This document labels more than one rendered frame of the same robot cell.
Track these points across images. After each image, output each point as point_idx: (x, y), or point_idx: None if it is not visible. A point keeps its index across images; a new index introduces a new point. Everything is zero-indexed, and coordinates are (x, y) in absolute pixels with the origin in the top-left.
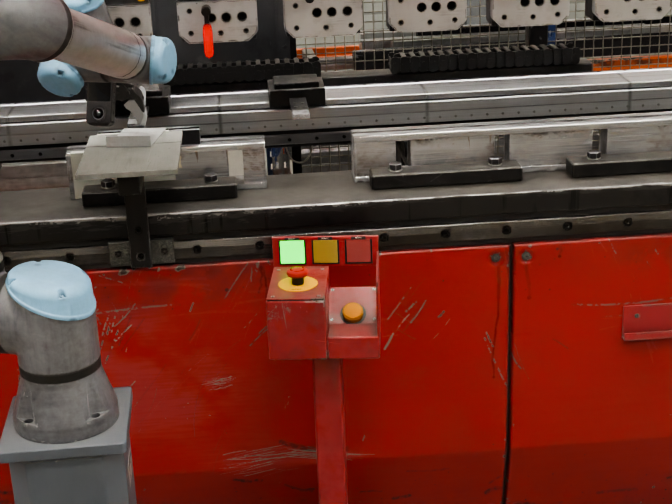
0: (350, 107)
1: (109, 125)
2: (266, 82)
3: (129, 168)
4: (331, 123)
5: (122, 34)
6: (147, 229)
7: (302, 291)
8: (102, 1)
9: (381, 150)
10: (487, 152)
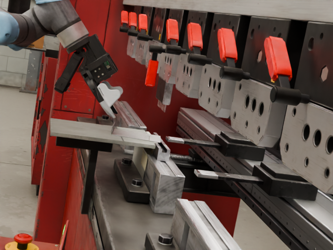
0: (299, 216)
1: (57, 91)
2: None
3: (58, 125)
4: (288, 224)
5: None
6: (84, 186)
7: (4, 248)
8: (48, 0)
9: (180, 222)
10: None
